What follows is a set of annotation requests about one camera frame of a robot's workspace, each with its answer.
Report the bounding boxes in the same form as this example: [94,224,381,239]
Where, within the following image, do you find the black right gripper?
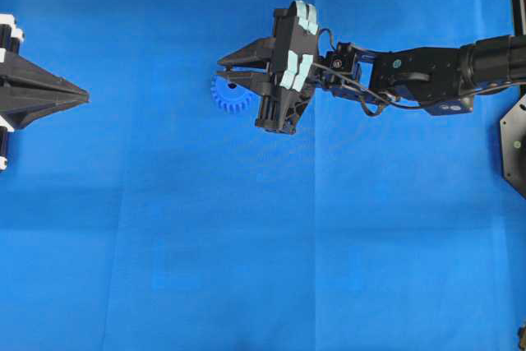
[216,0,319,135]

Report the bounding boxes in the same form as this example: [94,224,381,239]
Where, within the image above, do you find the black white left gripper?
[0,12,91,173]

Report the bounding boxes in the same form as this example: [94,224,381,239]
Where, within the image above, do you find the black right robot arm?
[218,0,525,135]

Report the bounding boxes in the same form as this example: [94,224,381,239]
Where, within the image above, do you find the small blue gear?
[210,76,254,114]

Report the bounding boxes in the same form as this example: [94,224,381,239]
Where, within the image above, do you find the blue table cloth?
[1,0,525,350]

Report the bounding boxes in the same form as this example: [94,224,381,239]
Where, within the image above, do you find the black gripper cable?
[311,28,431,118]

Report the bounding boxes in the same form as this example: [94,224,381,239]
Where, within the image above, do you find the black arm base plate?
[500,95,526,197]

